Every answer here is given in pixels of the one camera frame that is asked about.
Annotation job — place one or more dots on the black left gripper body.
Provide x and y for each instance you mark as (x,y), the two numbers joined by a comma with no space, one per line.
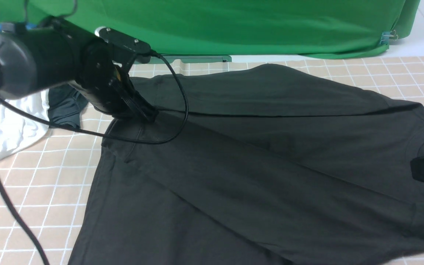
(105,85)

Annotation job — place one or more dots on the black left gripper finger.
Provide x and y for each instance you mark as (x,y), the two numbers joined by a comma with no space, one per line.
(144,110)

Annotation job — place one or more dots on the dark gray long-sleeve top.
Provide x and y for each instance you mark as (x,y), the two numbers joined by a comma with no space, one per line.
(274,167)

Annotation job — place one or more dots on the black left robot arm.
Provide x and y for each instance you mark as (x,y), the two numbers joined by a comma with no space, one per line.
(58,52)

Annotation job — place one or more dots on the dark teal crumpled garment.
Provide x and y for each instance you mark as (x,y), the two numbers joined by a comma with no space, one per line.
(66,105)

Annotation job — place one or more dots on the green metal stand base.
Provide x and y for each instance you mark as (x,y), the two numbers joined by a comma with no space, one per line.
(198,59)

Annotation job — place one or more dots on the white crumpled garment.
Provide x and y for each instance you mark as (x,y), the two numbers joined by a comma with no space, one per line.
(17,132)

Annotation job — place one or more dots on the checkered beige tablecloth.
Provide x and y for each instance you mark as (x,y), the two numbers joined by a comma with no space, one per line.
(49,182)

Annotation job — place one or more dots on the blue binder clip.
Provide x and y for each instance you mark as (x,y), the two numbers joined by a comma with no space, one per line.
(387,36)

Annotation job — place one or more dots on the green backdrop cloth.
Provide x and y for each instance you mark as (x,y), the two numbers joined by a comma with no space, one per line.
(323,29)

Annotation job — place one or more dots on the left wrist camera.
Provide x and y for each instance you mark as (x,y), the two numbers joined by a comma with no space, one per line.
(123,47)

